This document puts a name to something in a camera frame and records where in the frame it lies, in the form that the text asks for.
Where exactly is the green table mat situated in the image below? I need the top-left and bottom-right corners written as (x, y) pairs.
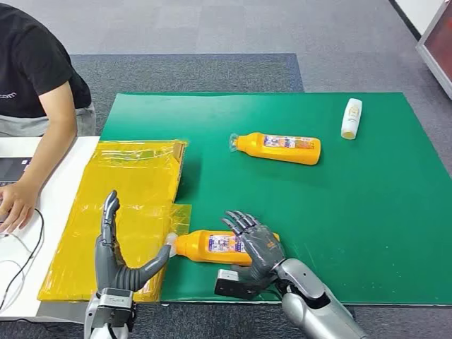
top-left (100, 92), bottom-right (452, 306)

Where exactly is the white framed panel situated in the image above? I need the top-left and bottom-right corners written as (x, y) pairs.
top-left (416, 0), bottom-right (452, 100)

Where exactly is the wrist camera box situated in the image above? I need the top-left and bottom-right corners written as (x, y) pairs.
top-left (214, 268), bottom-right (259, 302)
top-left (92, 288), bottom-right (135, 329)

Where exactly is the orange bottle with clear cap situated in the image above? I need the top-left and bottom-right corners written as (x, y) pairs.
top-left (165, 230), bottom-right (281, 267)
top-left (229, 132), bottom-right (322, 167)

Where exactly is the thin black cable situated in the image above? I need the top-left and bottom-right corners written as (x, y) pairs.
top-left (0, 208), bottom-right (45, 312)

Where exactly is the small white bottle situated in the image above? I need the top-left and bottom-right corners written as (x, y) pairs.
top-left (340, 98), bottom-right (363, 141)

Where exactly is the laptop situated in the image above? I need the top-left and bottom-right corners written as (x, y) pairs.
top-left (0, 157), bottom-right (33, 188)

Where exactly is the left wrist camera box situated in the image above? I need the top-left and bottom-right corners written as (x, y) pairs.
top-left (92, 288), bottom-right (135, 329)

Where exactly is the thin white cable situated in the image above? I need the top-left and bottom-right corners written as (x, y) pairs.
top-left (0, 232), bottom-right (26, 302)

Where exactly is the yellow plastic sheet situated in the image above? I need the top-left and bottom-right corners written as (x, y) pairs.
top-left (37, 139), bottom-right (192, 303)

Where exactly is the white desk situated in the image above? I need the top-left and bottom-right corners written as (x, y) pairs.
top-left (0, 136), bottom-right (101, 322)

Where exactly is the person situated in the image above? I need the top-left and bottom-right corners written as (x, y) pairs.
top-left (0, 2), bottom-right (97, 138)

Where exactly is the person's left hand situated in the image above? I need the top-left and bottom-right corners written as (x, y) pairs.
top-left (0, 179), bottom-right (39, 235)

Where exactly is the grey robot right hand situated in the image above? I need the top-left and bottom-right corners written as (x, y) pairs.
top-left (221, 210), bottom-right (286, 283)

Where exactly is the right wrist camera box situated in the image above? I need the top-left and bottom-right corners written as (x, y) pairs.
top-left (214, 268), bottom-right (259, 302)

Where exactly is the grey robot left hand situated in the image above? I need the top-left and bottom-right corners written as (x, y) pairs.
top-left (94, 189), bottom-right (172, 293)

